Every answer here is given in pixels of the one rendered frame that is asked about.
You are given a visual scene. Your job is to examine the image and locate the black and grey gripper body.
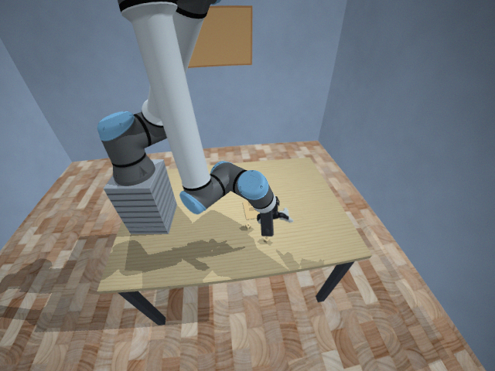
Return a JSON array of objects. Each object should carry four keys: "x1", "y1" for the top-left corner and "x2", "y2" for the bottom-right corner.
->
[{"x1": 272, "y1": 196, "x2": 279, "y2": 220}]

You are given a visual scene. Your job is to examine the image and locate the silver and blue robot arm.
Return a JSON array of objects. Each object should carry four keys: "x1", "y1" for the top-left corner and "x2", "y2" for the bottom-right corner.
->
[{"x1": 97, "y1": 0, "x2": 276, "y2": 237}]

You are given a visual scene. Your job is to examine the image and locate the tan mat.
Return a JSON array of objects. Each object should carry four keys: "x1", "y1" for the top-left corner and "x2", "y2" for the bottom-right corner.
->
[{"x1": 243, "y1": 201, "x2": 259, "y2": 220}]

